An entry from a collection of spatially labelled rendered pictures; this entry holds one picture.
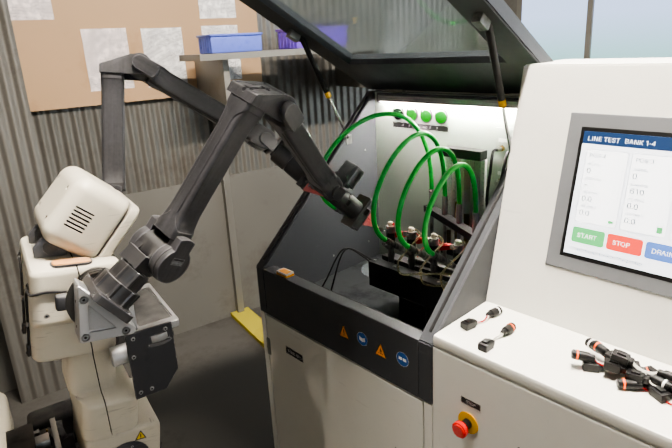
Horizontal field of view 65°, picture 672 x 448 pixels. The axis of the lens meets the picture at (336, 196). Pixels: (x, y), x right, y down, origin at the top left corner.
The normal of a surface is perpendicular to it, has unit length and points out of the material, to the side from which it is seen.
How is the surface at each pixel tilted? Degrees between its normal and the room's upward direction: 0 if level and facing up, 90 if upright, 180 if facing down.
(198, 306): 90
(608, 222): 76
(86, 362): 90
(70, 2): 90
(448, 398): 90
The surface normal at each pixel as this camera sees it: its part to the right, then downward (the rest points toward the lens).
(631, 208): -0.72, -0.01
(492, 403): -0.73, 0.22
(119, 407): 0.56, 0.20
